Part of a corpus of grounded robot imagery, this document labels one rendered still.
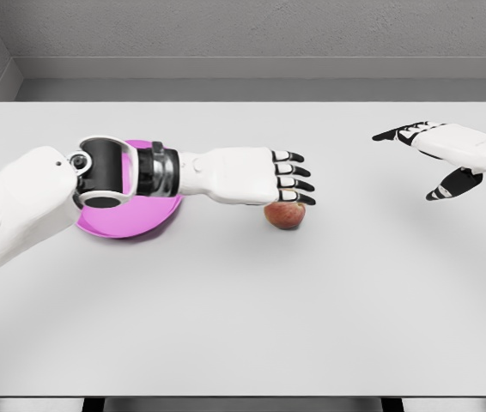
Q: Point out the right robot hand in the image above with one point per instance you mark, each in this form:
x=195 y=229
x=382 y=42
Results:
x=449 y=143

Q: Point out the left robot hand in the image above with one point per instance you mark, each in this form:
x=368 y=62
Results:
x=243 y=173

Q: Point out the red apple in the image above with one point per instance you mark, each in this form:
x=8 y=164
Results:
x=285 y=216

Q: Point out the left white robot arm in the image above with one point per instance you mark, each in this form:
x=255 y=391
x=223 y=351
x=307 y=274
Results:
x=32 y=201

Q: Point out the pink plate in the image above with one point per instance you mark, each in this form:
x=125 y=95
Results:
x=131 y=214

